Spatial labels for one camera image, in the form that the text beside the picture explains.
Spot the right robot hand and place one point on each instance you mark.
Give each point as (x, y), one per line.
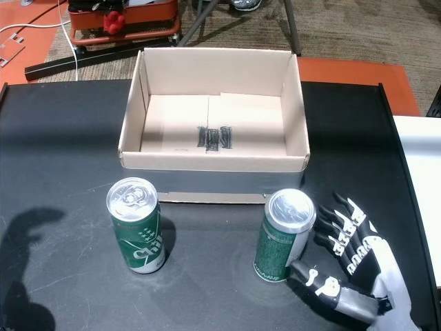
(372, 269)

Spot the green can with white panel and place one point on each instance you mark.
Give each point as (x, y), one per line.
(272, 248)

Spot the green can with star print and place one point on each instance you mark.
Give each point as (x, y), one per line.
(141, 245)

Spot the open cardboard box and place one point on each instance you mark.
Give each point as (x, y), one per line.
(213, 69)

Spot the black chair base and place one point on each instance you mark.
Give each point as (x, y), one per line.
(435, 109)

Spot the orange floor mat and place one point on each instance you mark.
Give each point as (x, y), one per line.
(344, 70)
(31, 72)

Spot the grey metal leg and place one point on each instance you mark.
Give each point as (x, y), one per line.
(196, 25)
(294, 34)

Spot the grey sneaker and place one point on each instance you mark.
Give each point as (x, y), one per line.
(246, 4)

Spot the orange equipment cart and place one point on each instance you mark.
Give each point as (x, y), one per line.
(148, 15)

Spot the red knob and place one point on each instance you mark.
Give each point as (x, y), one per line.
(114, 22)

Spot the black metal beam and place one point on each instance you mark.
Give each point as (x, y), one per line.
(51, 67)

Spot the black bag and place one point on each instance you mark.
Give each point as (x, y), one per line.
(93, 5)

